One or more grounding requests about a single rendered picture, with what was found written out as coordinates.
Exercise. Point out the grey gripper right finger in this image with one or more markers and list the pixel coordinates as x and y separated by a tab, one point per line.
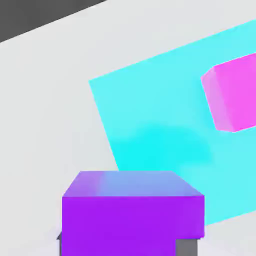
186	248

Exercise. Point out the small pink cube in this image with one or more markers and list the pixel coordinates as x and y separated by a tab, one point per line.
236	94

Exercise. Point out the small purple cube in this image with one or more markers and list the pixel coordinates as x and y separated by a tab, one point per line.
128	220

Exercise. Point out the large cyan box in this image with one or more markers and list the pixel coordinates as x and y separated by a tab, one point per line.
160	112

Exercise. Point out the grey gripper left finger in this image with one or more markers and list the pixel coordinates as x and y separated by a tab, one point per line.
59	245

